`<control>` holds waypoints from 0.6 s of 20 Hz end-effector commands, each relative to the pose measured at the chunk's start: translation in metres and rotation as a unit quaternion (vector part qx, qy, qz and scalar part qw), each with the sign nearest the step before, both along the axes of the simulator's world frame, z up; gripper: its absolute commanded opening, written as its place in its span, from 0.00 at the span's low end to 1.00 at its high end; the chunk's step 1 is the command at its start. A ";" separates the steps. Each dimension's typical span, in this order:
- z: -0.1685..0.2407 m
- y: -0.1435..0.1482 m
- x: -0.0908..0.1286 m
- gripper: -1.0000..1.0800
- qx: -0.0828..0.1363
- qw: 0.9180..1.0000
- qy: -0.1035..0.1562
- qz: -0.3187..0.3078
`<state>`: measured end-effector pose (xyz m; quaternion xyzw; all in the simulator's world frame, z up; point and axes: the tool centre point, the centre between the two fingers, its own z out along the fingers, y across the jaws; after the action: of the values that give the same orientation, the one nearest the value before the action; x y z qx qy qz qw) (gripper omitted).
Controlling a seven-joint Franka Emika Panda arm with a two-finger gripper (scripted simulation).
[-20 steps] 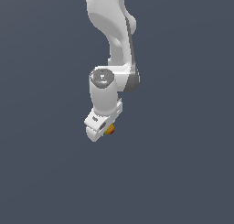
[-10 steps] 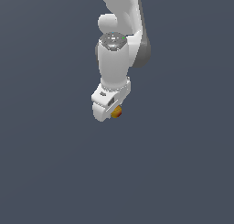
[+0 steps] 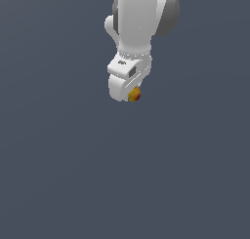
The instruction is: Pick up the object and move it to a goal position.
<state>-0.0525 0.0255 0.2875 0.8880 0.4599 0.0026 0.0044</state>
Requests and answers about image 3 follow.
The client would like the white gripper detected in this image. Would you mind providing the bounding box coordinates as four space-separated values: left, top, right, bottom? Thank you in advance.
106 51 153 103

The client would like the orange yellow round object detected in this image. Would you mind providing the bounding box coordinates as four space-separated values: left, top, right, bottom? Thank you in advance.
127 86 143 102

